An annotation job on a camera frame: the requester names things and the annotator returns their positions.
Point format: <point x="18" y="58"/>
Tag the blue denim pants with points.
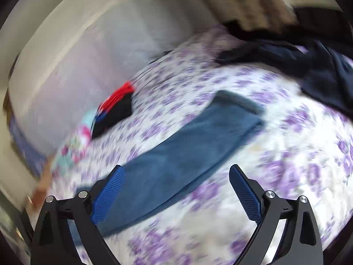
<point x="179" y="149"/>

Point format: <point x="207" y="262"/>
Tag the orange brown blanket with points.
<point x="42" y="182"/>

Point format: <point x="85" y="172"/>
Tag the dark navy garment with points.
<point x="325" y="74"/>

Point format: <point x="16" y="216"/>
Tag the folded red and blue garment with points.
<point x="115" y="99"/>

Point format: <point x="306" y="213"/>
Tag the folded black garment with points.
<point x="115" y="118"/>

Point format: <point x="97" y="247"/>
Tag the blue patterned cloth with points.
<point x="27" y="149"/>

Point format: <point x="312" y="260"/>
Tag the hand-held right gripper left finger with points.
<point x="109" y="196"/>

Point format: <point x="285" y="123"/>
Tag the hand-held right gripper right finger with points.
<point x="246" y="196"/>

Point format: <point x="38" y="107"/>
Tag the folded floral quilt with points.
<point x="74" y="146"/>

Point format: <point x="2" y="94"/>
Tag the beige checked curtain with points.
<point x="242" y="2"/>

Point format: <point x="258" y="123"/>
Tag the purple floral bed sheet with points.
<point x="289" y="149"/>

